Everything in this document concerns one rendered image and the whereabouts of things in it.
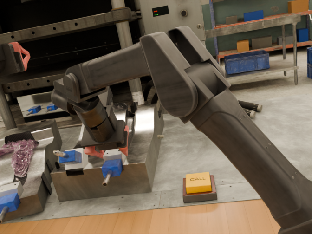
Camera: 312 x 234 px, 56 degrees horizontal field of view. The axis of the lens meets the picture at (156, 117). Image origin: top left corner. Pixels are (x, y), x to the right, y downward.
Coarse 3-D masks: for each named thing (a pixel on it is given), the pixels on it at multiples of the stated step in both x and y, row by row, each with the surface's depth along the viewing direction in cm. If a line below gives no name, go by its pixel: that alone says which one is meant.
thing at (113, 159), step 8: (112, 152) 76; (120, 152) 75; (104, 160) 75; (112, 160) 75; (120, 160) 74; (104, 168) 72; (112, 168) 71; (120, 168) 73; (104, 176) 72; (112, 176) 72; (104, 184) 67
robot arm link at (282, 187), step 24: (192, 72) 40; (216, 72) 43; (216, 96) 40; (192, 120) 42; (216, 120) 40; (240, 120) 40; (216, 144) 42; (240, 144) 39; (264, 144) 39; (240, 168) 41; (264, 168) 38; (288, 168) 39; (264, 192) 40; (288, 192) 37; (288, 216) 38
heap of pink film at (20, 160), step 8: (8, 144) 103; (16, 144) 104; (24, 144) 93; (32, 144) 97; (0, 152) 100; (8, 152) 101; (16, 152) 91; (24, 152) 91; (32, 152) 92; (16, 160) 88; (24, 160) 89; (16, 168) 87; (24, 168) 87
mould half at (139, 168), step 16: (144, 112) 101; (160, 112) 119; (144, 128) 96; (160, 128) 110; (80, 144) 95; (144, 144) 85; (96, 160) 80; (128, 160) 76; (144, 160) 74; (64, 176) 77; (80, 176) 77; (96, 176) 76; (128, 176) 75; (144, 176) 75; (64, 192) 79; (80, 192) 79; (96, 192) 78; (112, 192) 78; (128, 192) 77; (144, 192) 77
